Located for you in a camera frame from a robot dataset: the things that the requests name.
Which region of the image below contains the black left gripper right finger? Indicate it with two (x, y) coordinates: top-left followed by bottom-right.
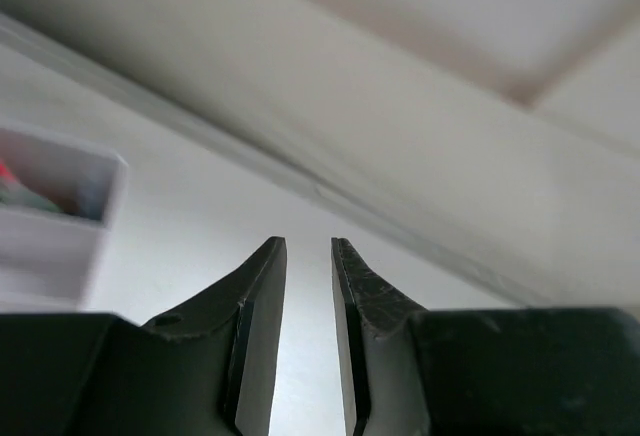
(331, 238), (639, 435)

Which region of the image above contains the white divided organizer container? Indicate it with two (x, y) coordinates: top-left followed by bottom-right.
(1, 120), (128, 312)

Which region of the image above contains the green clear gel pen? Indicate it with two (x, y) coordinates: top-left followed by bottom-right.
(1, 180), (62, 214)

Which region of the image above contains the red capped gel pen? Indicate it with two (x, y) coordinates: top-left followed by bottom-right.
(0, 161), (16, 187)

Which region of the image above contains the light blue pen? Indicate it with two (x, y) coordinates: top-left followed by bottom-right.
(76, 184), (108, 222)

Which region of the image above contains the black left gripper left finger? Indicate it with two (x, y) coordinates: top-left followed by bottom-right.
(1, 237), (287, 435)

